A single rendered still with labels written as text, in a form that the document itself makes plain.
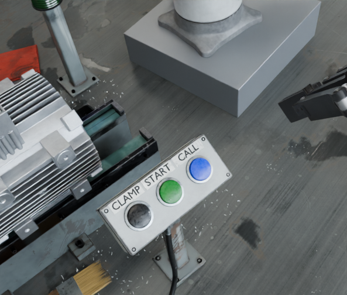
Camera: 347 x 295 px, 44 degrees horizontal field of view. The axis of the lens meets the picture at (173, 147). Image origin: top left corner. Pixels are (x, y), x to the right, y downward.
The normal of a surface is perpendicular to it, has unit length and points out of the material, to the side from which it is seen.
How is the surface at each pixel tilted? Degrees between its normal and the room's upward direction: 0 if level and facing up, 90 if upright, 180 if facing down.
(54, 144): 0
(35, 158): 0
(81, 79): 90
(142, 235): 36
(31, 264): 90
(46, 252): 90
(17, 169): 0
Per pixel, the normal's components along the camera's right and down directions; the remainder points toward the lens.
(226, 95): -0.64, 0.65
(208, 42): -0.11, -0.33
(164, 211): 0.29, -0.15
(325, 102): -0.81, 0.58
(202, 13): -0.11, 0.88
